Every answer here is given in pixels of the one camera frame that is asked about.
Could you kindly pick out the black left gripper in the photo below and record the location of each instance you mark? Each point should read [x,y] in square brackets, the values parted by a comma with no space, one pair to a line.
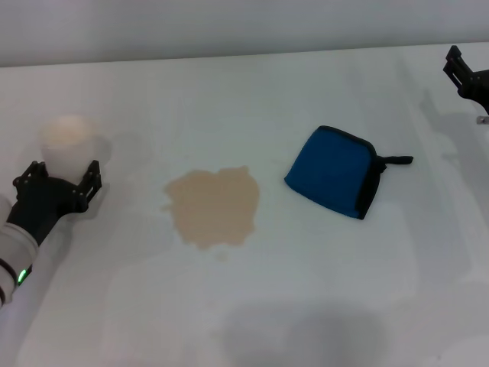
[42,202]

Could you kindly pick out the brown liquid stain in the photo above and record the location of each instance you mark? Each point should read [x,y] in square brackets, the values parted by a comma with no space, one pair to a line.
[216,206]

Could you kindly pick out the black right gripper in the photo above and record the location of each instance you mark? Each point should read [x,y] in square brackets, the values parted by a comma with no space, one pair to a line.
[479,86]

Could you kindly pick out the white paper cup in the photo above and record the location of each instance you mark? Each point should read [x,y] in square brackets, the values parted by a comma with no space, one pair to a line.
[68,149]

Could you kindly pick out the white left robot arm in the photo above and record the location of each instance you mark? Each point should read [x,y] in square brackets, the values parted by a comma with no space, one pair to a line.
[13,252]

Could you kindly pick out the blue rag with black trim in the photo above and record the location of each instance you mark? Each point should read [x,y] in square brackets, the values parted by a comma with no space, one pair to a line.
[328,172]

